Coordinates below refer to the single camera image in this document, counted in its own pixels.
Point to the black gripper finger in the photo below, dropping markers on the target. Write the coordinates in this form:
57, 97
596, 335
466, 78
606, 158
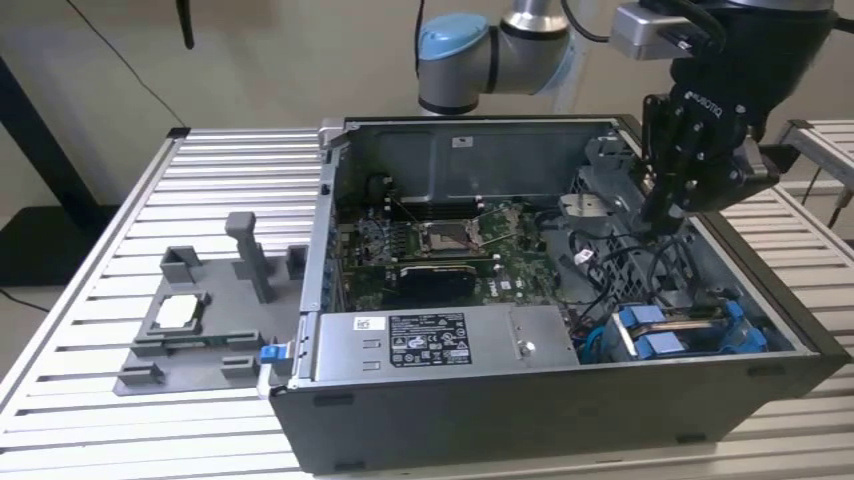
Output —
670, 150
735, 180

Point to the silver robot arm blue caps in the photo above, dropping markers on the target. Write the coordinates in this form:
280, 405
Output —
461, 75

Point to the grey disk bay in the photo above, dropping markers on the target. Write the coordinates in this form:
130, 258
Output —
622, 345

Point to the metal slat side table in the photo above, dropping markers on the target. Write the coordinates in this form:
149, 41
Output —
828, 145

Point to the green motherboard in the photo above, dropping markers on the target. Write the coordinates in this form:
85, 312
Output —
521, 285

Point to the CPU socket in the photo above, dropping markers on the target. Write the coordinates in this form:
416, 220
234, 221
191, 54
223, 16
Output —
441, 240

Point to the locking lever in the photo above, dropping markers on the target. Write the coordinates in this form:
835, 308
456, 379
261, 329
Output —
409, 210

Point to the black graphics card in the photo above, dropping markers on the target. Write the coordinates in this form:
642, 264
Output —
437, 285

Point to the black open PC case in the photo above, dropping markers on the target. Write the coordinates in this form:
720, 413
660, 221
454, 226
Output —
468, 425

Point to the silver power supply unit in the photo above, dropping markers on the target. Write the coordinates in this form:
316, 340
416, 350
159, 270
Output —
348, 360

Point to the grey parts rack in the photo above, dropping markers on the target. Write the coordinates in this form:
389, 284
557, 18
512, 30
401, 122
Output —
221, 280

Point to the blue case latch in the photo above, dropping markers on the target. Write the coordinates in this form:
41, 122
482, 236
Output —
270, 354

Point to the silver CPU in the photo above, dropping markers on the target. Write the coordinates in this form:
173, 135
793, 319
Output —
177, 311

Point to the black desk leg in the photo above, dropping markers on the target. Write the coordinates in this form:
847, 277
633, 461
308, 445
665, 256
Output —
41, 150

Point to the silver metal bracket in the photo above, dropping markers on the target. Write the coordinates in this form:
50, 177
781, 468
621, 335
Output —
588, 206

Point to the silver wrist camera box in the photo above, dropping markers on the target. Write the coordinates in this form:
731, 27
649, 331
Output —
641, 35

